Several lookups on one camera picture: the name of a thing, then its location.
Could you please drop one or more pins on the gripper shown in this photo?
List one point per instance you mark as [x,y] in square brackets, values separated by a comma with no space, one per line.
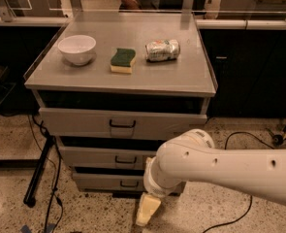
[156,187]

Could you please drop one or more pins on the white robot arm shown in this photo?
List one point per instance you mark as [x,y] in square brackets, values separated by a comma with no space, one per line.
[193,157]

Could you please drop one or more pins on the grey top drawer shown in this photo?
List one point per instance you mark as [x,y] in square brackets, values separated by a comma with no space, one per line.
[118,124]

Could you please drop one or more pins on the grey metal drawer cabinet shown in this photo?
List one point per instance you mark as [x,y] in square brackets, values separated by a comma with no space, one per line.
[181,86]

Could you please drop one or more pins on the black stand leg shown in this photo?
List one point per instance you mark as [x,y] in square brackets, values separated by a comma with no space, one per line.
[29,198]

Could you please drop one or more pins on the wheeled cart base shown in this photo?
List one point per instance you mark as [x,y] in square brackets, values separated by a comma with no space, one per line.
[284,131]

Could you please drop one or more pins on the green and yellow sponge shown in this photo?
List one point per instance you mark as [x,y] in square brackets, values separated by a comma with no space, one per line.
[123,61]

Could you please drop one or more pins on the crushed silver soda can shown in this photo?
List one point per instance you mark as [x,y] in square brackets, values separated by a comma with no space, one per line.
[162,50]

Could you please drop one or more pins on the white ceramic bowl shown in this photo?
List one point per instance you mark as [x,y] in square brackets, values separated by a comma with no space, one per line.
[78,49]

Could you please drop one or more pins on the white horizontal rail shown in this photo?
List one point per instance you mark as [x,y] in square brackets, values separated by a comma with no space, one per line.
[201,23]

